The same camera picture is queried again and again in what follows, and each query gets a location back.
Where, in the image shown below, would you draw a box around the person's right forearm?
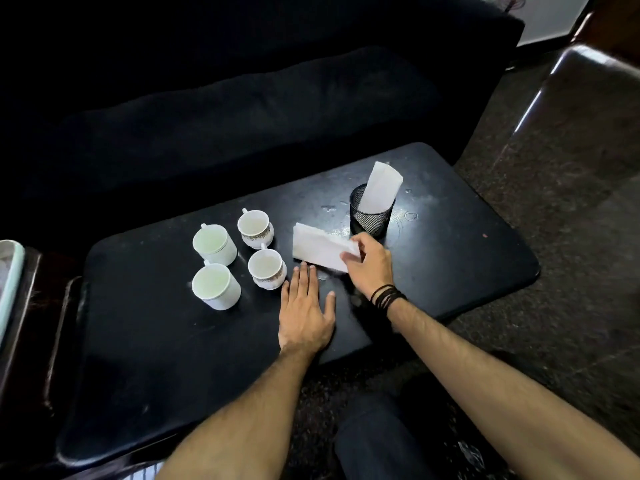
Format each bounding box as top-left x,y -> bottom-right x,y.
386,298 -> 640,480

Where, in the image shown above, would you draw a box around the plain white cup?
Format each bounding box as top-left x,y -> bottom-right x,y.
192,223 -> 238,267
191,261 -> 242,311

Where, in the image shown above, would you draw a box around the white cup with patterned band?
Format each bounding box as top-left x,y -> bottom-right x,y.
236,208 -> 275,251
247,248 -> 288,291

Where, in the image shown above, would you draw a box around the person's right hand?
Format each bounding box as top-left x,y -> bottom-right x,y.
340,232 -> 396,299

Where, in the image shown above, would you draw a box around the white striped cloth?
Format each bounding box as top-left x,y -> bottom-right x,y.
121,459 -> 167,480

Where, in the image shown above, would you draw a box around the black fabric sofa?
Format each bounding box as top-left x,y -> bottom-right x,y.
0,0 -> 526,255

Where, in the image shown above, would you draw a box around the black cord wristbands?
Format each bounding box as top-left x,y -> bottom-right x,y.
369,284 -> 407,312

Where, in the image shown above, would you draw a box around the white rolled paper napkin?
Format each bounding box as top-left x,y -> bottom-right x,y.
357,161 -> 404,215

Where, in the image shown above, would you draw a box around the pale green tray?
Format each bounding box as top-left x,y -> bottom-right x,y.
0,239 -> 26,346

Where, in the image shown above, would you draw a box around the person's left forearm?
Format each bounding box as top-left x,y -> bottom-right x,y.
155,345 -> 323,480

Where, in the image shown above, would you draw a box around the person's left hand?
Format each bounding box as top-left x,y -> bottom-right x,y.
278,262 -> 337,355

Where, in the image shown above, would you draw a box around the black sofa cushion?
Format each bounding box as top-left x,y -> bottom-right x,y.
15,45 -> 443,200

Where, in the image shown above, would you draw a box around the person's leg in dark trousers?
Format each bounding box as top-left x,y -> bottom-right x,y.
333,391 -> 508,480

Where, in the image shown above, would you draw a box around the white paper napkin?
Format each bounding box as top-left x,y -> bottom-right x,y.
292,222 -> 362,274
357,161 -> 404,215

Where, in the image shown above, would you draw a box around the black mesh holder cup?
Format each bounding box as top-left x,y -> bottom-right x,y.
348,183 -> 396,241

